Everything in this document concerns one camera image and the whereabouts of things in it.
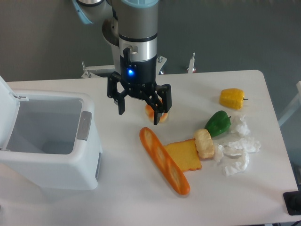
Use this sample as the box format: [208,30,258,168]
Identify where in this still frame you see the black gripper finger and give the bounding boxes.
[107,73,125,115]
[146,84,172,125]

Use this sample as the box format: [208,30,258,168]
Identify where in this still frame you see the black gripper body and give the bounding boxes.
[115,48,158,101]

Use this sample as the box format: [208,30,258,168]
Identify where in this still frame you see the long orange baguette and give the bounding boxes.
[139,127,190,195]

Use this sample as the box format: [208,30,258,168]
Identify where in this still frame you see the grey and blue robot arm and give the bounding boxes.
[102,0,172,124]

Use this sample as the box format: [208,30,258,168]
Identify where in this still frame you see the round orange bread roll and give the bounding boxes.
[144,105,168,123]

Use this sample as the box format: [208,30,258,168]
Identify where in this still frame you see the yellow toast slice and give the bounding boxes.
[164,139,202,172]

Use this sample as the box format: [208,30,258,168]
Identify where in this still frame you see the beige fried cutlet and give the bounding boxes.
[194,129,214,159]

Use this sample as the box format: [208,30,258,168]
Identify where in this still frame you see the green bell pepper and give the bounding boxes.
[205,110,231,137]

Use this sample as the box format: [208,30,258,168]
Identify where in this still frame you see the yellow bell pepper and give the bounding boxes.
[219,88,248,110]

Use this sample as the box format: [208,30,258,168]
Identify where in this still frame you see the white plastic bin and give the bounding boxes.
[0,80,102,190]

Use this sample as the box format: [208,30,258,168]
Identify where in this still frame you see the small crumpled white tissue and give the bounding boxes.
[230,115,250,137]

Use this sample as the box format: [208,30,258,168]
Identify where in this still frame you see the white object at right edge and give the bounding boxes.
[278,81,301,127]

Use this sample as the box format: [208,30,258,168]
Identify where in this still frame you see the black device at table edge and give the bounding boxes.
[283,191,301,216]

